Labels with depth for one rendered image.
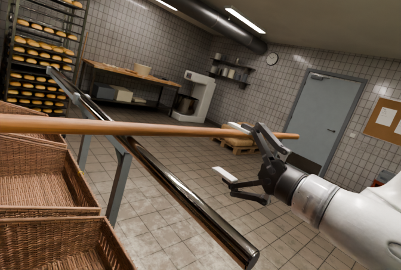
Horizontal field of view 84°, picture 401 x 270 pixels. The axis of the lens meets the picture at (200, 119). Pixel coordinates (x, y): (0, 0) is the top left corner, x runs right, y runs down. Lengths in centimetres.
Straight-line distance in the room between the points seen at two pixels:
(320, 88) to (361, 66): 80
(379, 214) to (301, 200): 11
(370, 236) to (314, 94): 501
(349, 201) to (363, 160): 470
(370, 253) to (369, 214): 6
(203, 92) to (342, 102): 326
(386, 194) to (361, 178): 459
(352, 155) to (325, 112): 94
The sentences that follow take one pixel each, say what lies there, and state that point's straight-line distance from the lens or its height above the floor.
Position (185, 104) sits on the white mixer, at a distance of 586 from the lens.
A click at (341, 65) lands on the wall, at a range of 542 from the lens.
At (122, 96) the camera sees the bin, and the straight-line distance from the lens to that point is 533.
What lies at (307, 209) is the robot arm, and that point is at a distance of 48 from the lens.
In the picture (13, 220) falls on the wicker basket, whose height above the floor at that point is 80.
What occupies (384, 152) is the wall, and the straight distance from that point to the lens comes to 512.
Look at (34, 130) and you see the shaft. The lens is 46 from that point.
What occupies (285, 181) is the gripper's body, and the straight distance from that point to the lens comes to 49.
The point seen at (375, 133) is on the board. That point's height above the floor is 126.
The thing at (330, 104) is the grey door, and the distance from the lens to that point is 527.
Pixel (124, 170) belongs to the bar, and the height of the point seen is 87.
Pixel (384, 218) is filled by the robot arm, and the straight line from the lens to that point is 47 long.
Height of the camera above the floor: 136
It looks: 11 degrees down
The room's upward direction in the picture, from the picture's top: 18 degrees clockwise
